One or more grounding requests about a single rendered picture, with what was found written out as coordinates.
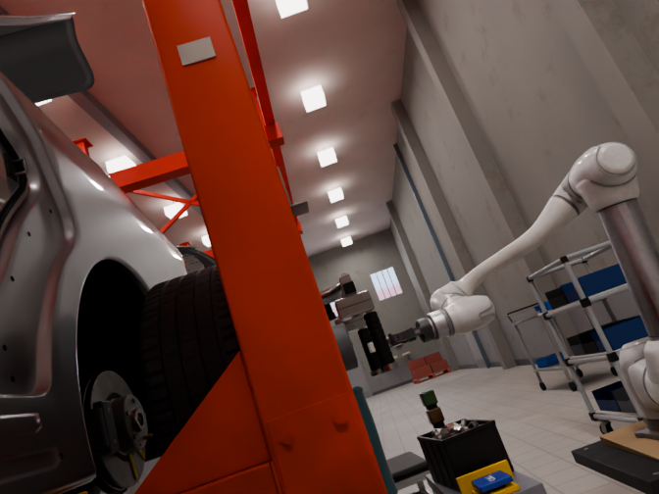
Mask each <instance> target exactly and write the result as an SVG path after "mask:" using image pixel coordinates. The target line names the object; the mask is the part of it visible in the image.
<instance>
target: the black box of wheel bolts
mask: <svg viewBox="0 0 659 494"><path fill-rule="evenodd" d="M417 439H418V441H419V442H420V445H421V448H422V451H423V453H424V456H425V459H426V461H427V464H428V467H429V470H430V472H431V477H432V480H433V481H434V482H436V483H439V484H441V485H444V486H446V487H449V488H451V489H454V490H456V491H458V492H461V491H460V489H459V486H458V483H457V481H456V478H457V477H459V476H462V475H465V474H467V473H470V472H473V471H475V470H478V469H482V468H485V467H487V466H490V465H493V464H495V463H498V462H501V461H503V460H507V461H508V464H509V466H510V469H511V471H514V468H513V466H512V464H511V461H510V459H509V456H508V454H507V451H506V449H505V447H504V444H503V442H502V439H501V437H500V434H499V432H498V430H497V427H496V422H495V420H466V419H461V420H457V421H454V422H452V423H448V424H447V425H445V426H443V427H440V428H433V429H432V431H430V432H428V433H425V434H423V435H420V436H417Z"/></svg>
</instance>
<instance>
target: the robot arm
mask: <svg viewBox="0 0 659 494"><path fill-rule="evenodd" d="M637 167H638V164H637V158H636V155H635V153H634V151H633V150H632V149H631V148H630V147H629V146H627V145H626V144H623V143H619V142H607V143H604V144H600V145H597V146H594V147H591V148H590V149H588V150H587V151H586V152H584V153H583V154H582V155H581V156H580V157H579V158H578V159H577V160H576V161H575V163H574V164H573V166H572V168H571V169H570V170H569V172H568V174H567V175H566V177H565V178H564V180H563V181H562V183H561V184H560V185H559V186H558V188H557V189H556V191H555V192H554V194H553V195H552V196H551V198H550V199H549V201H548V202H547V204H546V206H545V208H544V209H543V211H542V212H541V214H540V216H539V217H538V219H537V220H536V221H535V223H534V224H533V225H532V227H531V228H530V229H529V230H528V231H526V232H525V233H524V234H523V235H522V236H520V237H519V238H518V239H516V240H515V241H513V242H512V243H510V244H509V245H507V246H506V247H504V248H503V249H501V250H500V251H499V252H497V253H496V254H494V255H493V256H491V257H490V258H488V259H487V260H485V261H484V262H482V263H481V264H479V265H478V266H477V267H475V268H474V269H473V270H471V271H470V272H469V273H467V274H466V275H465V276H464V277H463V278H461V279H460V280H458V281H450V282H449V283H448V284H446V285H445V286H443V287H441V288H439V289H437V290H436V291H435V292H434V293H433V294H432V296H431V308H432V310H433V312H432V313H429V314H427V317H426V318H422V319H419V320H416V322H415V325H416V327H415V328H412V327H411V328H408V329H407V330H404V331H402V332H400V333H397V334H392V335H391V333H389V334H388V336H386V339H387V342H388V345H389V347H393V346H396V345H398V344H401V343H407V342H411V341H414V340H416V339H417V338H416V337H418V336H420V338H421V340H422V341H423V342H424V343H426V342H429V341H432V340H434V339H435V340H439V339H441V338H446V337H450V336H452V335H456V334H464V333H468V332H471V331H474V330H477V329H479V328H481V327H484V326H485V325H487V324H489V323H490V322H491V321H493V320H494V319H495V308H494V305H493V303H492V302H491V300H490V299H489V298H488V297H487V296H481V295H478V296H474V292H475V290H476V289H477V288H478V286H479V285H480V284H481V283H482V282H484V281H485V280H486V279H487V278H489V277H490V276H492V275H494V274H495V273H497V272H500V271H501V270H503V269H505V268H506V267H508V266H510V265H512V264H513V263H515V262H517V261H518V260H520V259H522V258H523V257H525V256H527V254H529V253H531V252H532V251H534V250H535V249H536V248H538V247H539V246H540V245H542V244H543V243H544V242H546V241H547V240H548V239H549V238H550V237H552V236H553V235H554V234H555V233H556V232H558V231H559V230H560V229H561V228H563V227H564V226H565V225H566V224H568V223H569V222H571V221H572V220H574V219H575V218H576V217H577V216H578V215H579V214H580V213H582V212H583V211H584V210H585V209H586V208H587V207H590V208H591V210H592V211H593V212H595V213H598V215H599V217H600V219H601V221H602V223H603V226H604V228H605V231H606V233H607V236H608V238H609V241H610V243H611V245H612V248H613V250H614V253H615V255H616V258H617V260H618V262H619V265H620V267H621V270H622V272H623V275H624V277H625V280H626V282H627V284H628V287H629V289H630V291H631V293H632V296H633V298H634V302H635V304H636V307H637V309H638V312H639V314H640V317H641V319H642V321H643V324H644V326H645V329H646V331H647V334H648V336H647V337H644V338H640V339H638V340H635V341H632V342H629V343H627V344H624V345H623V346H622V349H621V351H620V355H619V363H620V370H621V372H622V375H623V378H624V380H625V383H626V385H627V386H628V388H629V390H630V392H631V394H632V397H633V398H634V401H635V403H636V405H637V406H638V408H639V410H640V411H641V413H642V415H643V417H642V419H643V421H644V422H645V423H646V426H645V427H643V428H641V429H639V430H637V431H635V432H634V435H635V437H636V438H648V439H654V440H659V250H658V247H657V245H656V243H655V240H654V238H653V236H652V233H651V231H650V229H649V226H648V224H647V222H646V219H645V217H644V215H643V212H642V210H641V208H640V206H639V204H638V202H637V200H636V199H638V197H639V192H640V191H639V184H638V176H637Z"/></svg>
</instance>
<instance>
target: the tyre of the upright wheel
mask: <svg viewBox="0 0 659 494"><path fill-rule="evenodd" d="M139 334H140V336H139V342H140V356H141V365H142V374H143V379H144V387H145V391H146V397H147V402H148V405H149V411H150V415H151V417H152V421H153V425H154V427H155V432H156V435H157V437H158V442H159V445H160V447H161V450H162V454H164V453H165V452H166V450H167V449H168V448H169V446H170V445H171V443H172V442H173V441H174V439H175V438H176V437H177V435H178V434H179V432H180V431H181V430H182V428H183V427H184V425H185V424H186V423H187V421H188V420H189V419H190V417H191V416H192V415H193V413H194V412H195V411H196V409H197V408H198V406H199V405H200V404H201V402H202V401H203V400H204V398H205V397H206V396H207V394H208V393H209V392H210V390H211V389H212V387H213V386H214V385H215V383H216V382H217V381H218V379H219V378H220V377H221V375H222V374H223V373H224V371H225V370H226V368H227V367H228V365H229V364H230V363H231V361H232V360H233V359H234V357H235V356H236V354H237V353H238V352H239V351H240V348H239V344H238V341H237V337H236V334H235V330H234V327H233V323H232V319H231V316H230V312H229V309H228V303H227V299H226V296H225V292H224V289H223V286H222V283H221V279H220V275H219V272H218V268H217V266H211V267H209V268H206V269H203V270H202V271H201V270H200V271H197V272H191V273H188V274H187V275H182V276H179V277H176V278H173V279H170V280H167V281H164V282H161V283H158V284H156V285H154V286H153V287H152V288H151V289H150V290H149V292H148V293H147V295H146V297H145V300H144V303H143V306H142V310H141V316H140V329H139Z"/></svg>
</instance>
